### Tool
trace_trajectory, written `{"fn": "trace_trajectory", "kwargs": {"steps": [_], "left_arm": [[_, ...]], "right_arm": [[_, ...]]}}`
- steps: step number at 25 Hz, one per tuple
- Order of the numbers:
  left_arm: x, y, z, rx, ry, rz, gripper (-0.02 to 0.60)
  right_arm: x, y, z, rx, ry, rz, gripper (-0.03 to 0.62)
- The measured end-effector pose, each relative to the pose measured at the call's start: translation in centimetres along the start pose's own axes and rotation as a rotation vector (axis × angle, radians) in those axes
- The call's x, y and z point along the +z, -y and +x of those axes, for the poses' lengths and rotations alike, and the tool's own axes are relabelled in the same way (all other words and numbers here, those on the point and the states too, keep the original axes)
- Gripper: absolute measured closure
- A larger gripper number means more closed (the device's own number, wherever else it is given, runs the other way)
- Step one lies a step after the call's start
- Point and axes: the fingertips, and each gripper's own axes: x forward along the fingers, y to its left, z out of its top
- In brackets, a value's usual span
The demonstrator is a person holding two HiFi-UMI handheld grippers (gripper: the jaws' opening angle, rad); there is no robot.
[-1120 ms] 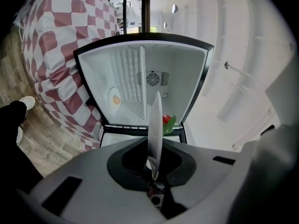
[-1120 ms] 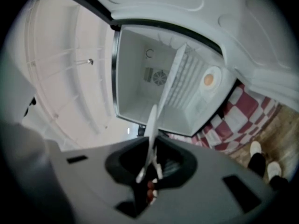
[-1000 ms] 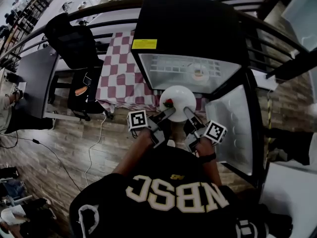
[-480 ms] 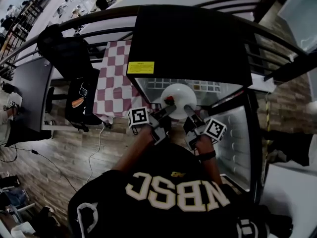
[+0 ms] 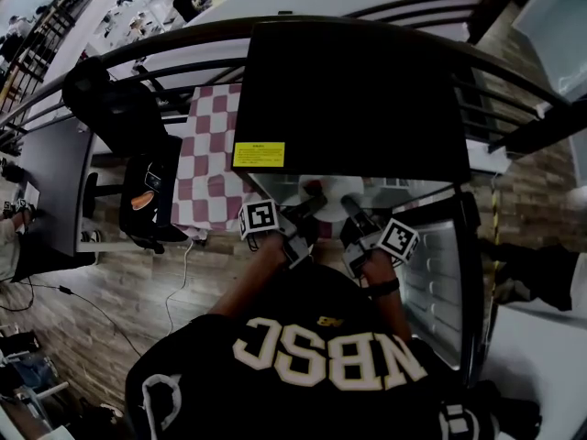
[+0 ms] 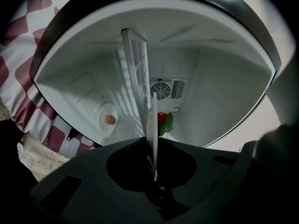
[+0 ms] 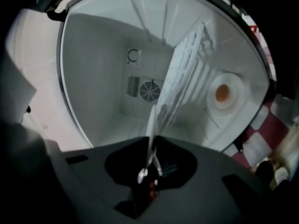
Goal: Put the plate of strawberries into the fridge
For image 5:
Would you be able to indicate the grey desk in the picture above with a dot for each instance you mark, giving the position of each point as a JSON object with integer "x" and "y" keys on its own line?
{"x": 57, "y": 177}

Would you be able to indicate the yellow black striped pole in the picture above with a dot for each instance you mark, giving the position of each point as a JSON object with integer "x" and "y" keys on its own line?
{"x": 495, "y": 218}

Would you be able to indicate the yellow warning sticker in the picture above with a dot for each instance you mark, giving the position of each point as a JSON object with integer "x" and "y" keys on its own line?
{"x": 259, "y": 154}

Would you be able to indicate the person's right forearm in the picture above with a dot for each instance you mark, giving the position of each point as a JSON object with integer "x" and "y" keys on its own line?
{"x": 390, "y": 300}

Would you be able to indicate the black shirt with white letters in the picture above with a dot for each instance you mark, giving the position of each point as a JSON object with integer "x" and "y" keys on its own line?
{"x": 293, "y": 360}

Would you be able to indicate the black metal railing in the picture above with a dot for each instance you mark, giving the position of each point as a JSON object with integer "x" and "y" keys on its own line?
{"x": 192, "y": 48}

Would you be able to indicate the person's left forearm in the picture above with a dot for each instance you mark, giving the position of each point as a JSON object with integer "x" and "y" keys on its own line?
{"x": 250, "y": 275}

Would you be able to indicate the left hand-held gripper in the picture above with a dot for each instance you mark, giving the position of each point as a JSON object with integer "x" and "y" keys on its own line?
{"x": 259, "y": 218}

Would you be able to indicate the white plate of strawberries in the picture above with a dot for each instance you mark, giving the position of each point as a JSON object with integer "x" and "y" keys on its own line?
{"x": 337, "y": 188}

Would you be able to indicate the black fridge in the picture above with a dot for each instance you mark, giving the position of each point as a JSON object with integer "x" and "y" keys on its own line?
{"x": 353, "y": 99}

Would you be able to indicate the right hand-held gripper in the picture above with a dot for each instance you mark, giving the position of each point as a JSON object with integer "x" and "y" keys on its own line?
{"x": 398, "y": 240}

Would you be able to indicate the white sneaker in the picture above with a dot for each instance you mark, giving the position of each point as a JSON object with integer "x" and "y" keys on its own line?
{"x": 94, "y": 235}

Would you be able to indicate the black wristband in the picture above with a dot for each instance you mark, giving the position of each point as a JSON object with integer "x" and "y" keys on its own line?
{"x": 384, "y": 288}

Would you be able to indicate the red white checkered tablecloth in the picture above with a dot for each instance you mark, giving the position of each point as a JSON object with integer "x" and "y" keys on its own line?
{"x": 206, "y": 168}

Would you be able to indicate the white cabinet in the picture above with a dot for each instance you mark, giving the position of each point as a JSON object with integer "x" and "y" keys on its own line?
{"x": 557, "y": 25}

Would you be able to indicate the white table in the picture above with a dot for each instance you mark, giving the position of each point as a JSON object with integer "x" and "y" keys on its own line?
{"x": 536, "y": 374}

